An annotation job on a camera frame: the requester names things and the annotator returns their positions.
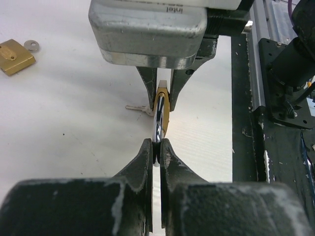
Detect small brass padlock top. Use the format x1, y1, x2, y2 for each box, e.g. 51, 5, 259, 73
0, 39, 36, 76

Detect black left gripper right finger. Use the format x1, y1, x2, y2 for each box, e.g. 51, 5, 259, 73
160, 139, 313, 236

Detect small top padlock key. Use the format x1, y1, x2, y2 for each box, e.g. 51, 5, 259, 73
24, 40, 40, 52

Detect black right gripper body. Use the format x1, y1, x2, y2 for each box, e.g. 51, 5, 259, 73
194, 7, 249, 61

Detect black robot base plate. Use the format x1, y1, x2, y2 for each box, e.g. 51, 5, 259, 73
231, 35, 315, 187

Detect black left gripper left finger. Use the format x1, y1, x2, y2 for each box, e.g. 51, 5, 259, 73
0, 139, 153, 236

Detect long shackle padlock keys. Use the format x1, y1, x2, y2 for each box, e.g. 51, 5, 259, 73
125, 105, 154, 117

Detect brass padlock long shackle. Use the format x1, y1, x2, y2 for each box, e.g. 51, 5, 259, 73
150, 80, 172, 170

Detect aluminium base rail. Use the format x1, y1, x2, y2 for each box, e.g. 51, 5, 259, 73
247, 0, 296, 110

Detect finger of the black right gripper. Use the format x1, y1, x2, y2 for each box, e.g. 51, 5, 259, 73
169, 59, 204, 112
136, 66, 158, 110

